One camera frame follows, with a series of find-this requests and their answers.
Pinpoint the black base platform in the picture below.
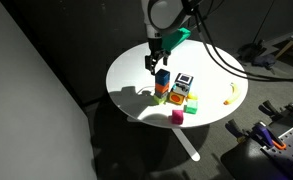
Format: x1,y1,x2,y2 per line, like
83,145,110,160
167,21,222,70
220,138,289,180

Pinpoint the blue block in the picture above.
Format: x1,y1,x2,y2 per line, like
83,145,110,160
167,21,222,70
154,68,171,86

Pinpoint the dark crumpled cloth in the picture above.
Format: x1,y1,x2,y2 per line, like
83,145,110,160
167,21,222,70
251,53,278,70

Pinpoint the yellow ball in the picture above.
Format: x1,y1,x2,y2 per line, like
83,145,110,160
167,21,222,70
187,92,199,101

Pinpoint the lime green block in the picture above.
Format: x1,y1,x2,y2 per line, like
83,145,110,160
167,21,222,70
152,94,168,106

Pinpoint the white table base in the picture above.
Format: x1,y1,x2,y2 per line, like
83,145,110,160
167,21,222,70
125,114,201,163

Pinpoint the magenta block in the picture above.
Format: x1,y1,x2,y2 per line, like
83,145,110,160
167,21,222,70
168,109,185,126

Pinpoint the black perforated breadboard plate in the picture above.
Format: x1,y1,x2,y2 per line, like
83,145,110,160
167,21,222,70
259,121,293,180

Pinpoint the black stand pole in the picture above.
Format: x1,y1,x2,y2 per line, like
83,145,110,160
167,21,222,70
252,0,277,46

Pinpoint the yellow banana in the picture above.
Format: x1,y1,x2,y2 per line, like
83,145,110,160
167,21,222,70
223,82,242,106

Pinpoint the orange block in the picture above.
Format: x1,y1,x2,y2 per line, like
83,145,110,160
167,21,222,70
154,82,170,95

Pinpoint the blue patterned box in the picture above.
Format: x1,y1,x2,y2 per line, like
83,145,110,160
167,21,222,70
171,72,194,97

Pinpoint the black cable bundle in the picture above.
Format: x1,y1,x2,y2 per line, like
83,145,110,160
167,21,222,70
185,0,293,83

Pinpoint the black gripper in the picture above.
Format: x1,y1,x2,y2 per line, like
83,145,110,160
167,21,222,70
145,35,171,76

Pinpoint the small grey block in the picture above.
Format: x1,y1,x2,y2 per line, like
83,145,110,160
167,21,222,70
155,91,169,100

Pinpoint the dark bag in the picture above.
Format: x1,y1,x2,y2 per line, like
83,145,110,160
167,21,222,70
236,39,268,63

